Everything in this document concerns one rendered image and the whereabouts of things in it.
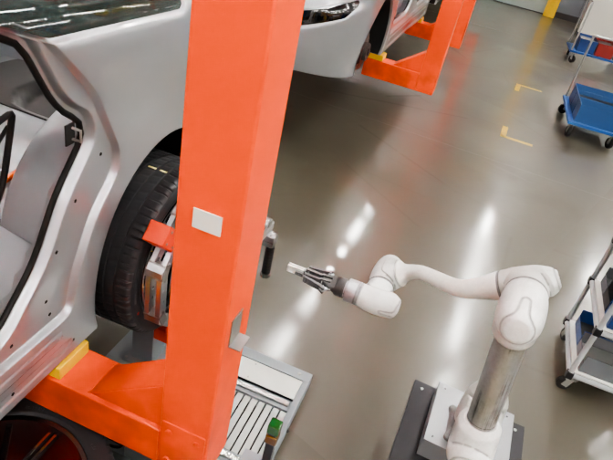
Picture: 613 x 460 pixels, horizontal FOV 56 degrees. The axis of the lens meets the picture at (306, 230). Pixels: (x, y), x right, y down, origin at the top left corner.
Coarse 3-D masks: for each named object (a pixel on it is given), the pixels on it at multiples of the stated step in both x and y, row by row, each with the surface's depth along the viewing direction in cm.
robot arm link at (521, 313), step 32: (512, 288) 171; (544, 288) 173; (512, 320) 162; (544, 320) 164; (512, 352) 173; (480, 384) 187; (512, 384) 183; (480, 416) 190; (448, 448) 198; (480, 448) 192
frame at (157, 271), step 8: (168, 224) 188; (160, 248) 186; (152, 256) 186; (160, 256) 188; (168, 256) 185; (152, 264) 185; (160, 264) 185; (168, 264) 186; (152, 272) 185; (160, 272) 184; (168, 272) 187; (152, 280) 189; (160, 280) 185; (152, 288) 192; (160, 288) 187; (152, 296) 194; (160, 296) 189; (144, 304) 194; (152, 304) 196; (160, 304) 191; (144, 312) 196; (152, 312) 196; (160, 312) 193; (152, 320) 196; (160, 320) 195
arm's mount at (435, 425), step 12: (444, 384) 246; (432, 396) 251; (444, 396) 240; (456, 396) 241; (432, 408) 233; (444, 408) 235; (432, 420) 228; (444, 420) 230; (504, 420) 236; (432, 432) 224; (444, 432) 225; (504, 432) 231; (420, 444) 224; (432, 444) 220; (444, 444) 220; (504, 444) 226; (432, 456) 223; (444, 456) 221; (504, 456) 221
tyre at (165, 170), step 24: (144, 168) 195; (168, 168) 196; (144, 192) 187; (168, 192) 188; (120, 216) 184; (144, 216) 183; (120, 240) 182; (120, 264) 183; (96, 288) 189; (120, 288) 185; (96, 312) 202; (120, 312) 192; (168, 312) 223
